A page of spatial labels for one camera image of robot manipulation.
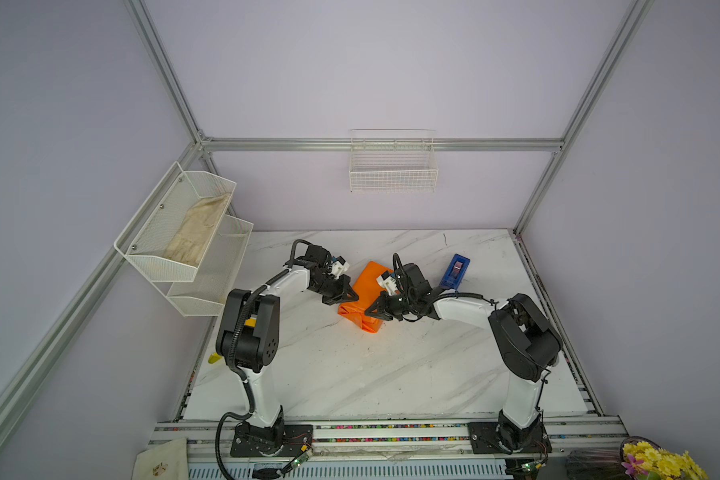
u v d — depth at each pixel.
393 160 0.94
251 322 0.53
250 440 0.68
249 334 0.51
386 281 0.88
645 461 0.51
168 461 0.70
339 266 0.90
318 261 0.80
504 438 0.65
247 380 0.54
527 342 0.50
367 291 0.93
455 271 1.01
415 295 0.75
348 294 0.90
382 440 0.75
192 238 0.78
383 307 0.80
